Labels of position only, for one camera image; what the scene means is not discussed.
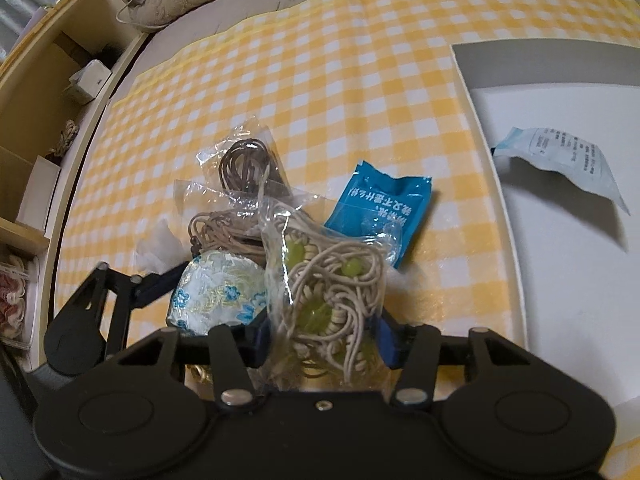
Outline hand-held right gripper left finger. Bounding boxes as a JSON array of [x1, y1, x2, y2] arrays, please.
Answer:
[[107, 310, 274, 408]]

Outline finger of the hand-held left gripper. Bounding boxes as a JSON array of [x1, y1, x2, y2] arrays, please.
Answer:
[[65, 260, 187, 360]]

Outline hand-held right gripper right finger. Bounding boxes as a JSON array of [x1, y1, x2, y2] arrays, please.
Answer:
[[373, 310, 531, 407]]

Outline blue floral embroidered pouch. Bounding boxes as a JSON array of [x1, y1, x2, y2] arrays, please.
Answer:
[[170, 249, 268, 337]]

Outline bagged beige cord green beads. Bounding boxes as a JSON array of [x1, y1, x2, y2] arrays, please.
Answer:
[[260, 195, 401, 393]]

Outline blue foil packet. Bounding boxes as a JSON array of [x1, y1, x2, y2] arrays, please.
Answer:
[[324, 160, 433, 270]]

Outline bagged dark brown cord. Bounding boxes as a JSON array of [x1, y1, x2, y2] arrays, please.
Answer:
[[196, 119, 296, 206]]

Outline white shallow box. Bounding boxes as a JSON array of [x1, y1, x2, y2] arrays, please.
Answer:
[[450, 42, 640, 413]]

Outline red and white cloth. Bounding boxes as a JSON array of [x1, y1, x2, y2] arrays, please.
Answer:
[[0, 254, 40, 348]]

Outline white flat box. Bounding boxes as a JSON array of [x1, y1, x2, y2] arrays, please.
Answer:
[[15, 155, 62, 241]]

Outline patterned fabric scrunchie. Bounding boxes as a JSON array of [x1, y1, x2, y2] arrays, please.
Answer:
[[49, 119, 82, 162]]

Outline white tissue box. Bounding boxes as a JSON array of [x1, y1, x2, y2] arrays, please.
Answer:
[[67, 60, 113, 106]]

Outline wooden bedside shelf unit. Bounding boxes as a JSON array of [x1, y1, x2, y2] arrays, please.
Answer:
[[0, 0, 151, 366]]

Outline pale blue sachet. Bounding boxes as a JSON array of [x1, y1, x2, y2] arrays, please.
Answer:
[[492, 126, 632, 217]]

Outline yellow checked blanket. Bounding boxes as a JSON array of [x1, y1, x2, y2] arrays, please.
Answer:
[[55, 0, 640, 361]]

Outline grey curtain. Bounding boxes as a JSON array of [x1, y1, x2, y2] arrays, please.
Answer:
[[0, 0, 76, 61]]

